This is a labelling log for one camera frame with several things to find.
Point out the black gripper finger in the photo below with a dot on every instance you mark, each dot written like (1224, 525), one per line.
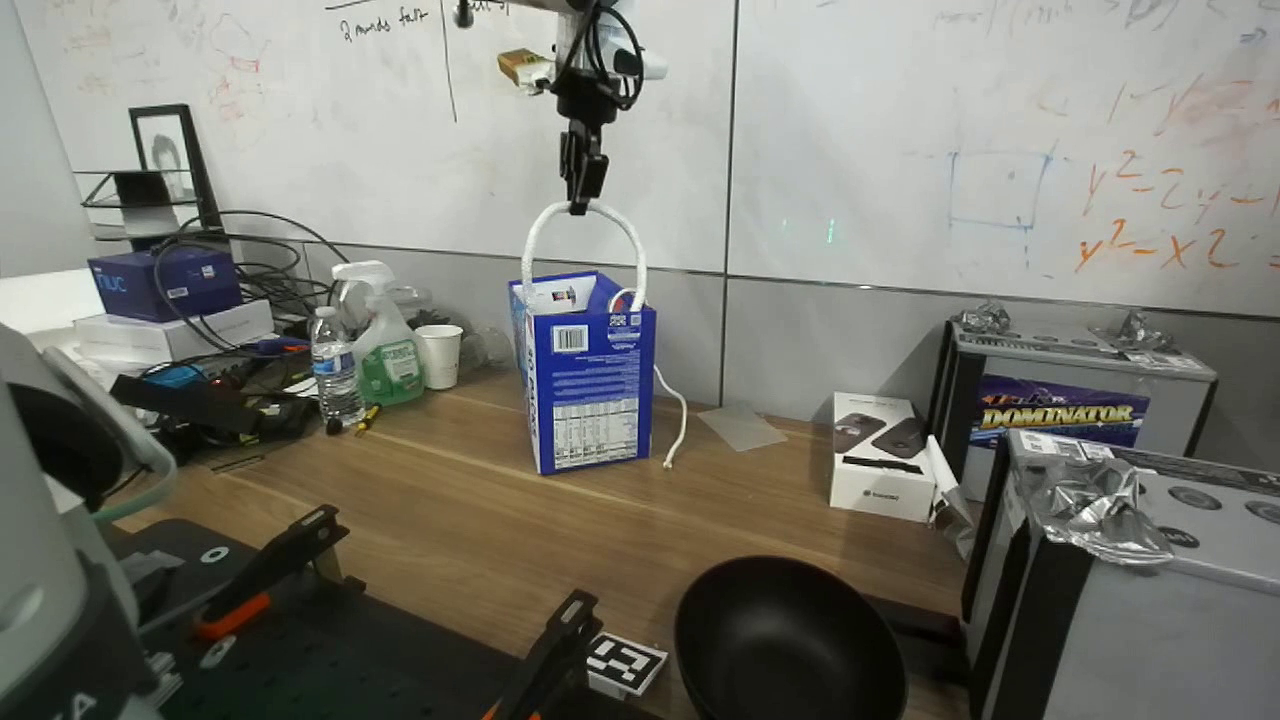
(596, 164)
(574, 164)

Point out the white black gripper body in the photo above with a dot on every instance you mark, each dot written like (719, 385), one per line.
(586, 100)

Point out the blue cardboard box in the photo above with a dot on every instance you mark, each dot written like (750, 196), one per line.
(586, 403)

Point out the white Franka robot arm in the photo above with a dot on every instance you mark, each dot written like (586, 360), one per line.
(605, 41)

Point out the white phone box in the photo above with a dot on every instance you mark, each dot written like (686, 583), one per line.
(874, 492)

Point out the small dark blue box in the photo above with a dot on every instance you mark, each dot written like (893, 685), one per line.
(132, 287)

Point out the flat white box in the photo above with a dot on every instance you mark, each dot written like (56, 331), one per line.
(132, 342)

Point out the white paper cup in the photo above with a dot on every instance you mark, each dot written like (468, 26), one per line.
(442, 360)

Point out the clear plastic sheet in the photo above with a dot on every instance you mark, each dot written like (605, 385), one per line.
(742, 427)

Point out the clear water bottle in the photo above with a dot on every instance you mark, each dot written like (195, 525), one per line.
(337, 381)

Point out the small crumpled foil piece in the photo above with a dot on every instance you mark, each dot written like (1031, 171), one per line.
(981, 321)
(1136, 335)

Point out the black device pile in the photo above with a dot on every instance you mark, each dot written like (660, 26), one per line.
(212, 403)

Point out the black metal stand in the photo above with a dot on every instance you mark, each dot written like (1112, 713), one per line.
(140, 200)

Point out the black white tag marker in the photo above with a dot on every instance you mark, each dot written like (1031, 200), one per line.
(626, 667)

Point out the black bowl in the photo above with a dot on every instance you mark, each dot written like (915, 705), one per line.
(784, 641)

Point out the grey battery with Dominator label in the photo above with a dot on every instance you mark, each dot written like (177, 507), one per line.
(1067, 367)

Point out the large crumpled foil sheet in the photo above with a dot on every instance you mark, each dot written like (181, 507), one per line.
(1095, 501)

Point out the black picture frame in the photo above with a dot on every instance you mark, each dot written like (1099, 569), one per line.
(166, 147)

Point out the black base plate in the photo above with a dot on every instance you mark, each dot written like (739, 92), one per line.
(375, 667)

